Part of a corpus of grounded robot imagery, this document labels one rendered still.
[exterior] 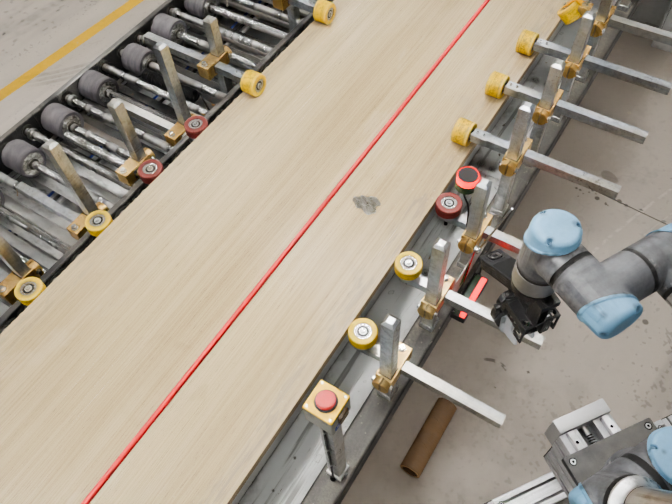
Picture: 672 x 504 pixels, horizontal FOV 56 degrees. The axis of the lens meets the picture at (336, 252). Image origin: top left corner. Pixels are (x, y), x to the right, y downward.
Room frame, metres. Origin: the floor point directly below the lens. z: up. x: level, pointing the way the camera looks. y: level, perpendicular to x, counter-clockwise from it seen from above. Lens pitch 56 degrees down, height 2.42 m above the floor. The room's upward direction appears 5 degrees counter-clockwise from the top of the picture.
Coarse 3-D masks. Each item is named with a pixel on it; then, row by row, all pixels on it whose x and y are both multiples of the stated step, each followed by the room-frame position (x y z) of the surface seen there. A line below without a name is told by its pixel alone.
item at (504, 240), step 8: (464, 216) 1.12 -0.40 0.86; (456, 224) 1.11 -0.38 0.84; (464, 224) 1.09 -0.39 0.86; (488, 232) 1.06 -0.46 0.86; (496, 232) 1.05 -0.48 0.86; (488, 240) 1.05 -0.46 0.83; (496, 240) 1.03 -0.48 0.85; (504, 240) 1.02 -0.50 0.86; (512, 240) 1.02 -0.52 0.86; (520, 240) 1.02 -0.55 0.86; (512, 248) 1.00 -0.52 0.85; (520, 248) 0.99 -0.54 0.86
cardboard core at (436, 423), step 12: (444, 408) 0.80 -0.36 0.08; (456, 408) 0.80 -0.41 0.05; (432, 420) 0.76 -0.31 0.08; (444, 420) 0.76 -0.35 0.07; (420, 432) 0.72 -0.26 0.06; (432, 432) 0.71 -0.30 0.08; (420, 444) 0.67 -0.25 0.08; (432, 444) 0.67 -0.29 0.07; (408, 456) 0.64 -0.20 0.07; (420, 456) 0.63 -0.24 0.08; (408, 468) 0.61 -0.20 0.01; (420, 468) 0.59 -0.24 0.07
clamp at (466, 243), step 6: (492, 216) 1.11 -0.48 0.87; (486, 222) 1.09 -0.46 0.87; (462, 234) 1.05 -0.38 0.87; (480, 234) 1.04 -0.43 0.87; (462, 240) 1.03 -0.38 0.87; (468, 240) 1.03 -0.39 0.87; (474, 240) 1.02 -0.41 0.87; (480, 240) 1.05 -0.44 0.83; (462, 246) 1.02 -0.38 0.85; (468, 246) 1.01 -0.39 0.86; (474, 246) 1.01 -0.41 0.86; (468, 252) 1.01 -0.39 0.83
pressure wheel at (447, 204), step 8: (448, 192) 1.18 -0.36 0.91; (440, 200) 1.16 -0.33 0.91; (448, 200) 1.15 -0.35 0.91; (456, 200) 1.15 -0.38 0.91; (440, 208) 1.13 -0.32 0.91; (448, 208) 1.12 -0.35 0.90; (456, 208) 1.12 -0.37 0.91; (440, 216) 1.12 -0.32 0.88; (448, 216) 1.11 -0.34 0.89; (456, 216) 1.11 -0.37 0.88
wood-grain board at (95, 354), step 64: (384, 0) 2.16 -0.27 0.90; (448, 0) 2.13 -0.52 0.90; (512, 0) 2.09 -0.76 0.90; (320, 64) 1.82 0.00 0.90; (384, 64) 1.79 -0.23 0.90; (448, 64) 1.76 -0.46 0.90; (512, 64) 1.73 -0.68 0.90; (256, 128) 1.53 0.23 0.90; (320, 128) 1.50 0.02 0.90; (448, 128) 1.45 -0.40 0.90; (192, 192) 1.28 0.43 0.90; (256, 192) 1.25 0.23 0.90; (320, 192) 1.23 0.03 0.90; (384, 192) 1.21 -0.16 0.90; (128, 256) 1.06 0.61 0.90; (192, 256) 1.04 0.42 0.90; (256, 256) 1.02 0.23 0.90; (320, 256) 1.00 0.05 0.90; (384, 256) 0.98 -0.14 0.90; (64, 320) 0.86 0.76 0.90; (128, 320) 0.84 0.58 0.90; (192, 320) 0.82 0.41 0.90; (256, 320) 0.81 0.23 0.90; (320, 320) 0.79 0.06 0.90; (0, 384) 0.69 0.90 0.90; (64, 384) 0.67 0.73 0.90; (128, 384) 0.65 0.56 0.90; (192, 384) 0.64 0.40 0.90; (256, 384) 0.62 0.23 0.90; (0, 448) 0.52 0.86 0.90; (64, 448) 0.50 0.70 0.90; (192, 448) 0.47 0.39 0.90; (256, 448) 0.46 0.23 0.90
